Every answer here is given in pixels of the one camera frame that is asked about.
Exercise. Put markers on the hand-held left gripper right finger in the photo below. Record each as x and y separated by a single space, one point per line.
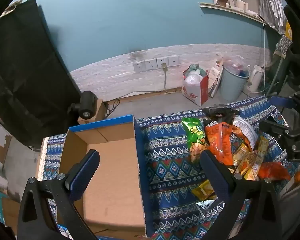
215 177

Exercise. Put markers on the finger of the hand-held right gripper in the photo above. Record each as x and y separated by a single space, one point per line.
281 101
272 127

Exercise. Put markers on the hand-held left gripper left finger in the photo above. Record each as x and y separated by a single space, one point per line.
85 177

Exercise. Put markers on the long yellow snack packet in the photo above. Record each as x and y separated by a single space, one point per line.
263 145

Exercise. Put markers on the cardboard box with blue rim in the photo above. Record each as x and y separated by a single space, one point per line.
110 167

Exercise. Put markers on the orange-red snack packet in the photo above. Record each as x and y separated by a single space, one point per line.
275 171

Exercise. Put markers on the large orange snack packet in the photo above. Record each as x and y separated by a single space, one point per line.
218 142

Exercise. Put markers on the green snack packet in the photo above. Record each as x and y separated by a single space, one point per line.
193 132

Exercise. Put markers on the black printed snack packet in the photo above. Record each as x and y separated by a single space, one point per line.
218 112

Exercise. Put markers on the small yellow snack packet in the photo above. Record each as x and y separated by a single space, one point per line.
202 190

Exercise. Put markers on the white snack packet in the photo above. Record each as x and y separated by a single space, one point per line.
245 130

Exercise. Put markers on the silver foil packet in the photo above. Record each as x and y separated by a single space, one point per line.
206 205

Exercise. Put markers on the white electric kettle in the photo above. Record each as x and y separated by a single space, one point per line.
255 80

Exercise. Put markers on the blue patterned tablecloth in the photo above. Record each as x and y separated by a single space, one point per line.
170 155

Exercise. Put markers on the grey-blue trash bin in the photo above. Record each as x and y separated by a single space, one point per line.
230 85

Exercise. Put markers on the grey chevron cloth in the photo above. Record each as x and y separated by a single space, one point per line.
283 45

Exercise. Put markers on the clear plastic bag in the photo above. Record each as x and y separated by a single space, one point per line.
233 63

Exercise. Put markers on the black chair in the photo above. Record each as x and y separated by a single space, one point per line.
297 37

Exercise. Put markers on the small cardboard box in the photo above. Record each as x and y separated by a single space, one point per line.
100 108

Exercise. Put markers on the cardboard carton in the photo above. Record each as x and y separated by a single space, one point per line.
10 212

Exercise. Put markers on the red and white paper bag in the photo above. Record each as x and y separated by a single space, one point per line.
193 90

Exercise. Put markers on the silver foil sheet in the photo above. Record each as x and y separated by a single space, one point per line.
271 5

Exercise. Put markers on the black cloth backdrop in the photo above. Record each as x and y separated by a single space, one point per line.
22 67

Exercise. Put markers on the white wall shelf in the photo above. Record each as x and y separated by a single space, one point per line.
230 8

